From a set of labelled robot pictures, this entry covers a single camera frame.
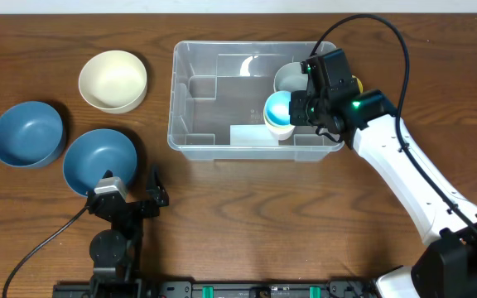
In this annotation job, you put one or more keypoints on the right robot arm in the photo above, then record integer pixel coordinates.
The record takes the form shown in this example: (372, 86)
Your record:
(368, 123)

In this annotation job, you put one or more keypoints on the pink cup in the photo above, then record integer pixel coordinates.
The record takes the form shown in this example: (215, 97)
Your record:
(281, 134)

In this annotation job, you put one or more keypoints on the dark blue bowl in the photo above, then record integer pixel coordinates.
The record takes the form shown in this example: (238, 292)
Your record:
(32, 135)
(95, 152)

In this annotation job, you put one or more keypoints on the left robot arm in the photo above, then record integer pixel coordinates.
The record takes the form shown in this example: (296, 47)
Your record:
(116, 251)

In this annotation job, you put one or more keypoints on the cream bowl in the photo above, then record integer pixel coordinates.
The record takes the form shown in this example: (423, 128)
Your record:
(114, 81)

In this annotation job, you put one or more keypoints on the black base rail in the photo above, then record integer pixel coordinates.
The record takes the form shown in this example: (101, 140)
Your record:
(186, 289)

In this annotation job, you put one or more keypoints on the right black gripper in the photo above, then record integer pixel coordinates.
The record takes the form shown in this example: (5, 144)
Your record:
(298, 108)

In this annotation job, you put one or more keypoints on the light blue cup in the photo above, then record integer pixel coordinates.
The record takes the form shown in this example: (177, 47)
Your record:
(276, 109)

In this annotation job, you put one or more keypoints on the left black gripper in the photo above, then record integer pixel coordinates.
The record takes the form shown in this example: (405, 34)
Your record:
(131, 207)

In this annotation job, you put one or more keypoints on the yellow cup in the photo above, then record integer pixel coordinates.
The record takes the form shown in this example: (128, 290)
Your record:
(359, 83)
(273, 126)

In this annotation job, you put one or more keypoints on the clear plastic storage container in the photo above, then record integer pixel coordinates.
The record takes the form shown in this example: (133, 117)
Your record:
(218, 93)

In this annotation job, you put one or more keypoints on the grey-blue small bowl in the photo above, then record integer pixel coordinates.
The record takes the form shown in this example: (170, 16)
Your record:
(290, 78)

